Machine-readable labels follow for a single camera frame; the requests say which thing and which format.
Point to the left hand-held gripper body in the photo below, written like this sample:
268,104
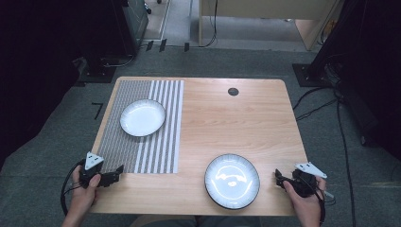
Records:
93,160

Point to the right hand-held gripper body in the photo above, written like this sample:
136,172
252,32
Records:
304,186

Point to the small white plate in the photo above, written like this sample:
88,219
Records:
142,118

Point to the person's right hand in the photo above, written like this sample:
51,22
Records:
307,205

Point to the person's left hand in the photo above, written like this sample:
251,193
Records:
83,195

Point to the brown white striped woven placemat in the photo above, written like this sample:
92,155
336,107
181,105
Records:
126,151

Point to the large white dark-rimmed plate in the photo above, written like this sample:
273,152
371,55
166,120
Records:
231,189

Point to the black stand base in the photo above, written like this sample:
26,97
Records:
97,75
310,77

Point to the round black table grommet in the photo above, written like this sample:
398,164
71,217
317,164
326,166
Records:
233,91

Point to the black floor tape strip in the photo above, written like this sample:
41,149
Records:
162,45
187,47
149,45

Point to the dark cabinet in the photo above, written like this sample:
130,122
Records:
134,22

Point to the light wooden furniture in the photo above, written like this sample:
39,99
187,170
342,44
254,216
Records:
268,8

